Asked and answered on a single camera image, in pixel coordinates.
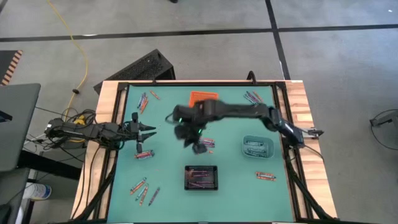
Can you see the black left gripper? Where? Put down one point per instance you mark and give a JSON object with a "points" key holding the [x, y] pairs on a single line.
{"points": [[136, 132]]}

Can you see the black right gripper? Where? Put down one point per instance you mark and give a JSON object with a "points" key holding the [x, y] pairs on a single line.
{"points": [[189, 135]]}

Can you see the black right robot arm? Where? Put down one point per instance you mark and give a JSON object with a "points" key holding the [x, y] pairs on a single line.
{"points": [[242, 110]]}

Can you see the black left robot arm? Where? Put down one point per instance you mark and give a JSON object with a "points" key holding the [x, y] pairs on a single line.
{"points": [[93, 132]]}

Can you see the black plastic basket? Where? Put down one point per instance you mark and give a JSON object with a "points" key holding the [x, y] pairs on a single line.
{"points": [[202, 166]]}

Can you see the orange plastic basket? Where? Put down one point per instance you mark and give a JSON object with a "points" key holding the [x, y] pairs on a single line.
{"points": [[202, 95]]}

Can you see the teal table mat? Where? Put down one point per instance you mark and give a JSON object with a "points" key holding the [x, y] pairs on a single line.
{"points": [[230, 186]]}

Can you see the black perforated case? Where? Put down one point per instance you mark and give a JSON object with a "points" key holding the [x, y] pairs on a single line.
{"points": [[140, 67]]}

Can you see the teal plastic bin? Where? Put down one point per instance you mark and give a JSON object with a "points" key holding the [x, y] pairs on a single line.
{"points": [[271, 140]]}

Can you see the black curved clamp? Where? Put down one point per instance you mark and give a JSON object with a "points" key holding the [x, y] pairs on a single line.
{"points": [[251, 75]]}

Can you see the black desk base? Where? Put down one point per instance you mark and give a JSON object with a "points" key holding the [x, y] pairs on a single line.
{"points": [[49, 165]]}

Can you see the white container blue cap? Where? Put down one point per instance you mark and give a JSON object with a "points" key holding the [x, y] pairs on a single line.
{"points": [[37, 191]]}

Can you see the grey desk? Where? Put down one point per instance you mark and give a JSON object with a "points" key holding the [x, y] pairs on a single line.
{"points": [[12, 193], [18, 124]]}

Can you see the black device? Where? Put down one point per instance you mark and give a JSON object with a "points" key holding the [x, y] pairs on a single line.
{"points": [[4, 116]]}

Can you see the hazard striped floor mat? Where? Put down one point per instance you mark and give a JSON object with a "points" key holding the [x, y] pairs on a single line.
{"points": [[7, 62]]}

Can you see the black floor fan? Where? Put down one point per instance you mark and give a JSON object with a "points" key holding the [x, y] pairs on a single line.
{"points": [[385, 119]]}

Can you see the black table frame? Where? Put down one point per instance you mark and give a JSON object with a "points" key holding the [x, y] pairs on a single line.
{"points": [[217, 83]]}

